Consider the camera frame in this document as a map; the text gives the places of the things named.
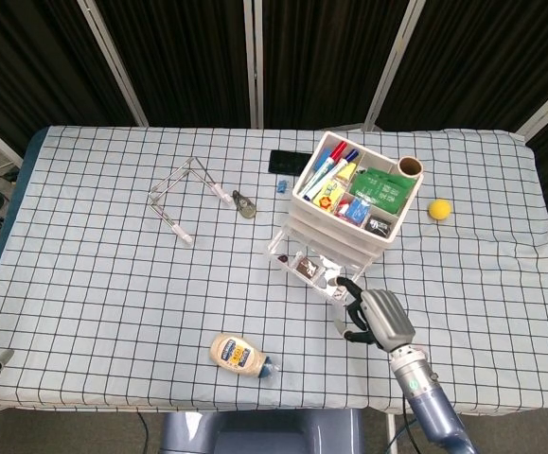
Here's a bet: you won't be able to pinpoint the folding metal wire stand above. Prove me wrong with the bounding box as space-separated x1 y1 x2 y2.
149 157 235 247

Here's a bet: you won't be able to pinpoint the grey correction tape dispenser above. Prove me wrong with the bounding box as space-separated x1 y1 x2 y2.
231 189 258 221

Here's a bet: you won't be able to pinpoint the green tea packet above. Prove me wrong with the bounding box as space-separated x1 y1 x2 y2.
348 167 410 217

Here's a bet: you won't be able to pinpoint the red cap whiteboard marker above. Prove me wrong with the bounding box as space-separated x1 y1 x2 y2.
300 140 349 199

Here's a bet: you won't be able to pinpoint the white drawer organizer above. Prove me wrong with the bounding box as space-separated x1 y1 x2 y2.
288 131 425 275

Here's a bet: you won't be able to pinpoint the blue white packet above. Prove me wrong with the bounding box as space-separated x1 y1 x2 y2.
346 197 372 223

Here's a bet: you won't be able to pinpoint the clear plastic drawer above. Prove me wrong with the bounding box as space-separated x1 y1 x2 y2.
288 207 384 254
286 219 379 265
266 229 367 311

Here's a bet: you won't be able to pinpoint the yellow foam ball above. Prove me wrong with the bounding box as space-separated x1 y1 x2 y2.
427 198 453 222

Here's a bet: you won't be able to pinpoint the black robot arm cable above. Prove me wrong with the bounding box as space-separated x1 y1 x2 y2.
398 396 419 454

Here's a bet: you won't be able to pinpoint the blue cap whiteboard marker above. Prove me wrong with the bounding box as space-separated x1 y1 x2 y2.
303 148 359 201

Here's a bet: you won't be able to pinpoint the white table leg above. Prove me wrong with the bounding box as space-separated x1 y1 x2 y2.
385 410 398 454

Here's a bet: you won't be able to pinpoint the dark blue table pad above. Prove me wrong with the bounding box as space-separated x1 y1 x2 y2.
0 128 50 275

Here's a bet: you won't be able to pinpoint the yellow snack packet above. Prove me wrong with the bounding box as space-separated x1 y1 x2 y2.
311 177 345 212

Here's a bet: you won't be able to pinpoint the mayonnaise squeeze bottle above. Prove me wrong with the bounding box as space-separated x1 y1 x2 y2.
208 332 282 381

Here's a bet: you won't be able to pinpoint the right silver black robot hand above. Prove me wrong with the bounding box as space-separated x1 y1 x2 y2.
333 276 416 354

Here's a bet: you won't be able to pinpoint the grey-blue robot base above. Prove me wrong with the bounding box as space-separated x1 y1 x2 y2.
159 409 364 454

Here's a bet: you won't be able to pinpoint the black binder clips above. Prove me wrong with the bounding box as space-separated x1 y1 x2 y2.
365 215 393 236

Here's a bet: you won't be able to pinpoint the blue checked tablecloth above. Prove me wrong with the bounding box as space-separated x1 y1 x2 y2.
0 125 548 415

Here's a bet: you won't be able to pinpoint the black smartphone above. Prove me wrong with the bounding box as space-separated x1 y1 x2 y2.
268 148 313 177

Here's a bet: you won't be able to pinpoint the brown cardboard tube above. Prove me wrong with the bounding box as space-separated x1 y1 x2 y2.
395 156 425 180

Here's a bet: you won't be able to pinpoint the black folding screen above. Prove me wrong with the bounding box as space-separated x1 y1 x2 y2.
0 0 548 247

